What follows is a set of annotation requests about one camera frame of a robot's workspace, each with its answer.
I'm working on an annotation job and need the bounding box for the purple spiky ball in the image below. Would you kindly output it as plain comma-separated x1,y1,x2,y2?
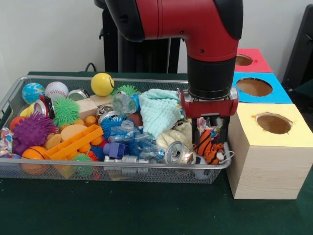
12,111,59,155

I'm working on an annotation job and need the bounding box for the mint green cloth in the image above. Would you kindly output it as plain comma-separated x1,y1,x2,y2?
138,88,186,140

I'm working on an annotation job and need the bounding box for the wooden box with three holes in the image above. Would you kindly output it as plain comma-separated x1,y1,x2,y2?
226,48,313,200

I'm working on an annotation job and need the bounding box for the cream white cloth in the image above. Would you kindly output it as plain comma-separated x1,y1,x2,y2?
156,121,194,149

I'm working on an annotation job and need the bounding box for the white baseball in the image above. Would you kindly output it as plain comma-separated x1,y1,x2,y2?
44,81,69,100

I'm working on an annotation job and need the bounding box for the green tentacle puffer ball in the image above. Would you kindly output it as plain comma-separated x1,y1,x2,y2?
52,97,81,128

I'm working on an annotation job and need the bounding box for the blue globe ball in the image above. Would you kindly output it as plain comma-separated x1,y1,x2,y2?
21,82,46,105

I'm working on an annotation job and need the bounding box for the orange basketball toy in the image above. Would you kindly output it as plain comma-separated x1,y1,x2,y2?
21,146,49,176

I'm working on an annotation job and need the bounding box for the dark green table cloth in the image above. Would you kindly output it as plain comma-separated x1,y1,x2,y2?
0,71,313,235
291,79,313,118

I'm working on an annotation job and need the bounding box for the yellow smiley ball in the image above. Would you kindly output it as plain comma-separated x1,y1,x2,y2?
90,72,115,96

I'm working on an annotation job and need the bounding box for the orange striped tiger plush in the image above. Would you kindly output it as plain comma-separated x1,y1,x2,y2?
193,129,225,165

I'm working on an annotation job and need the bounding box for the shallow metal mesh bin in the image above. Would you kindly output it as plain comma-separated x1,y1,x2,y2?
0,75,232,184

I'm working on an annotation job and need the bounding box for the black flat panel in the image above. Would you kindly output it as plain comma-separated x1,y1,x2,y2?
281,4,313,86

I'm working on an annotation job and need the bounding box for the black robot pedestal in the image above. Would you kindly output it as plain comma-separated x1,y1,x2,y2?
94,0,189,74

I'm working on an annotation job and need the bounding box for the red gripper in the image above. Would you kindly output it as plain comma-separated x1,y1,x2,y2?
179,87,239,145

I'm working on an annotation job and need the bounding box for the orange plastic building block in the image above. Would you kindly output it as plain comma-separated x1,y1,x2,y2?
45,124,105,160

